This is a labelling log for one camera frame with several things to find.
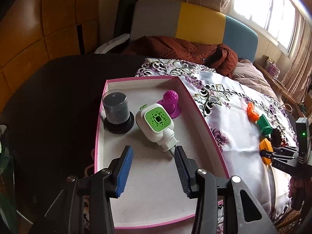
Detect brown wooden massage comb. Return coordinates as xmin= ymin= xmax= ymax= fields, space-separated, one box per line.
xmin=270 ymin=128 xmax=285 ymax=147

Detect pink white shallow tray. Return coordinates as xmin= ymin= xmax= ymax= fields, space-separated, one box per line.
xmin=95 ymin=76 xmax=229 ymax=229

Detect black spool clear cover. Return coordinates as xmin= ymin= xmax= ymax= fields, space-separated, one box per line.
xmin=102 ymin=89 xmax=134 ymax=134

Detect magenta perforated suction toy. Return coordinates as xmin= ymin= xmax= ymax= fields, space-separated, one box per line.
xmin=157 ymin=90 xmax=181 ymax=119

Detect floral embroidered white tablecloth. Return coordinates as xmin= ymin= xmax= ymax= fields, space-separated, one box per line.
xmin=134 ymin=59 xmax=296 ymax=222

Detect white green plug-in device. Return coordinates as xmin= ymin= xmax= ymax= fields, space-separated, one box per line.
xmin=135 ymin=103 xmax=178 ymax=156

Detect white curved armrest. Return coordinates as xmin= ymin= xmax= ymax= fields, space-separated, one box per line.
xmin=94 ymin=33 xmax=130 ymax=54

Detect purple gift box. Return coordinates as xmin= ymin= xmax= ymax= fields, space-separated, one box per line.
xmin=264 ymin=57 xmax=280 ymax=78

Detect orange linking cubes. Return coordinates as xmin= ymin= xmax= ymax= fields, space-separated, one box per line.
xmin=247 ymin=102 xmax=260 ymax=123

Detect green plastic funnel piece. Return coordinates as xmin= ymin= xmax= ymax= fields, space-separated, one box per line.
xmin=256 ymin=115 xmax=273 ymax=137

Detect beige curtain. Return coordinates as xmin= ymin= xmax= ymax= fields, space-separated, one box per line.
xmin=282 ymin=13 xmax=311 ymax=103

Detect orange yellow plastic case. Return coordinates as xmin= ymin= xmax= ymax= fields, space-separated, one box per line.
xmin=259 ymin=138 xmax=273 ymax=165

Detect wooden side shelf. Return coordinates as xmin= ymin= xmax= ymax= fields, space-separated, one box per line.
xmin=253 ymin=62 xmax=306 ymax=117

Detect rust brown quilted jacket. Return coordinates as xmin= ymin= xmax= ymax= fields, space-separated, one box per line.
xmin=122 ymin=36 xmax=238 ymax=78

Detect pinkish grey blanket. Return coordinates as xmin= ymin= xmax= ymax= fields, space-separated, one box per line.
xmin=232 ymin=59 xmax=283 ymax=104

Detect person's right hand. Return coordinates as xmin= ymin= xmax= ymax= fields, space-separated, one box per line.
xmin=289 ymin=176 xmax=309 ymax=211

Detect black rolled mat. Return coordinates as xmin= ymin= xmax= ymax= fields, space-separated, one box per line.
xmin=113 ymin=0 xmax=139 ymax=38

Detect grey yellow blue sofa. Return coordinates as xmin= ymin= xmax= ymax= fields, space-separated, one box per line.
xmin=130 ymin=0 xmax=258 ymax=62

